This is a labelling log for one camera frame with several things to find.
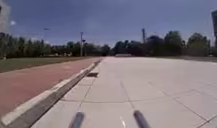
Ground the grey stone kerb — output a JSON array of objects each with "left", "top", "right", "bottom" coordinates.
[{"left": 0, "top": 58, "right": 104, "bottom": 128}]

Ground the red brick path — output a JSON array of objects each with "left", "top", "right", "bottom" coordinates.
[{"left": 0, "top": 57, "right": 102, "bottom": 118}]

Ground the grass strip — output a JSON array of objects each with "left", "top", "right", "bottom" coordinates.
[{"left": 0, "top": 55, "right": 97, "bottom": 74}]

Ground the grey paved plaza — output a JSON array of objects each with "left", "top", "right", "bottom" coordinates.
[{"left": 29, "top": 55, "right": 217, "bottom": 128}]

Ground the dark drain grate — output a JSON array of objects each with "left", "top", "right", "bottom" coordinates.
[{"left": 85, "top": 72, "right": 100, "bottom": 78}]

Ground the row of trees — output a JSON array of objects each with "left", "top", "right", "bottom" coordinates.
[{"left": 0, "top": 30, "right": 217, "bottom": 59}]

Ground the pale building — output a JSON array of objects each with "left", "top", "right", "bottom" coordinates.
[{"left": 0, "top": 0, "right": 12, "bottom": 38}]

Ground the tall thin tower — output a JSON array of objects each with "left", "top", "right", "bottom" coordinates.
[{"left": 141, "top": 27, "right": 147, "bottom": 44}]

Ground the pole with signal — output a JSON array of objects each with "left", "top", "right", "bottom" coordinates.
[{"left": 79, "top": 31, "right": 87, "bottom": 58}]

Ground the tall bluish building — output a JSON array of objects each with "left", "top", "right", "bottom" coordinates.
[{"left": 210, "top": 8, "right": 217, "bottom": 48}]

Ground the robot's own part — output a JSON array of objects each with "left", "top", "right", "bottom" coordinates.
[
  {"left": 133, "top": 110, "right": 152, "bottom": 128},
  {"left": 68, "top": 111, "right": 86, "bottom": 128}
]

